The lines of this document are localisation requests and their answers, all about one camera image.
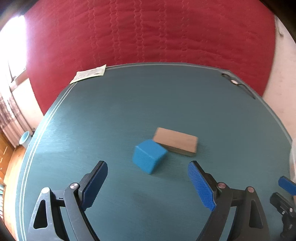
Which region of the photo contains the clear plastic container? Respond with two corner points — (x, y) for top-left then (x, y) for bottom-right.
(289, 138), (296, 183)

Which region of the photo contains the brown rectangular wooden block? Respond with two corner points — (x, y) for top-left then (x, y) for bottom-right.
(153, 128), (198, 157)

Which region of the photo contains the blue cube block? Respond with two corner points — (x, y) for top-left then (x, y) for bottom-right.
(132, 139), (168, 174)

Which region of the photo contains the light blue bowl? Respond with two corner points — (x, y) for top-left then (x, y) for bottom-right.
(19, 131), (32, 149)

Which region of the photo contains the wooden bookshelf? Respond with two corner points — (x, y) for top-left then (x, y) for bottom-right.
(0, 183), (6, 220)

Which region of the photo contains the pink curtain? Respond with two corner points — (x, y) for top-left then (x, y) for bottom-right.
(1, 94), (32, 147)

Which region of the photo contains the black wristwatch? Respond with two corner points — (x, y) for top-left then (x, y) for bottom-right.
(221, 73), (256, 99)

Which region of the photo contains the white paper sheet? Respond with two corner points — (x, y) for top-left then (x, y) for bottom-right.
(70, 64), (106, 84)

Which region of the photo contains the red quilted sofa back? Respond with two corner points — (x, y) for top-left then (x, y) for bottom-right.
(25, 1), (275, 113)

